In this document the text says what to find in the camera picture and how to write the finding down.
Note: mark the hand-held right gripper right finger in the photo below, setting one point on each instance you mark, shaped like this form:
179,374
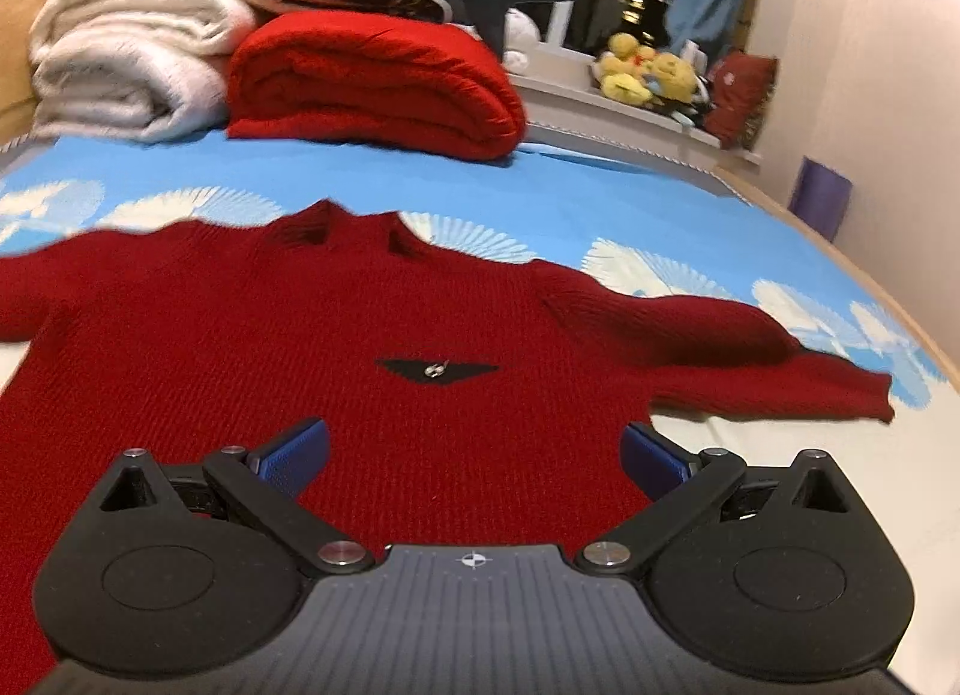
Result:
652,459

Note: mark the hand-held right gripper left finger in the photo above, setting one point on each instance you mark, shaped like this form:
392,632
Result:
296,455

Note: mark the dark red knit sweater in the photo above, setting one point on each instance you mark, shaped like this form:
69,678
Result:
375,305

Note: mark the blue white printed bedsheet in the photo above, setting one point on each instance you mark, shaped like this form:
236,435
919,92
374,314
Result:
525,192

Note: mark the purple container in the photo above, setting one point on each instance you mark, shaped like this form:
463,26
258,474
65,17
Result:
821,200

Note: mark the white windowsill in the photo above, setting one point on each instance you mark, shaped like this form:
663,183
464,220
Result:
585,106

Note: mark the red bag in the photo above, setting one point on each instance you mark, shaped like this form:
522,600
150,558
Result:
739,98

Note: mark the yellow plush toy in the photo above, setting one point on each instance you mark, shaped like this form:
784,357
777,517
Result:
626,68
675,76

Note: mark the folded red blanket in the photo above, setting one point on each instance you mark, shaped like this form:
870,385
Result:
375,80

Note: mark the folded cream blanket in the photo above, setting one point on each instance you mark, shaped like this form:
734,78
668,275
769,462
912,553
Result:
120,50

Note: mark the white plush toy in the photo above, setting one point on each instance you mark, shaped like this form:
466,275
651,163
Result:
519,35

